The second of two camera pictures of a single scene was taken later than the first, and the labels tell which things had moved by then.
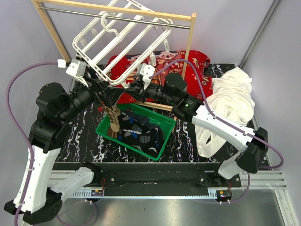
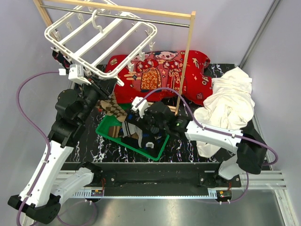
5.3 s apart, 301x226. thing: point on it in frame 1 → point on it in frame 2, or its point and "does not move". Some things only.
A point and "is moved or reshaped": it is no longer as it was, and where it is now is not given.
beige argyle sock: [114, 112] is moved or reshaped
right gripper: [138, 93] → [143, 120]
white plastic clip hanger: [122, 39] is moved or reshaped
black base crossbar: [159, 175] does not move
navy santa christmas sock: [100, 108] → [60, 58]
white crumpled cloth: [231, 99] does not move
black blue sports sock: [138, 131] is moved or reshaped
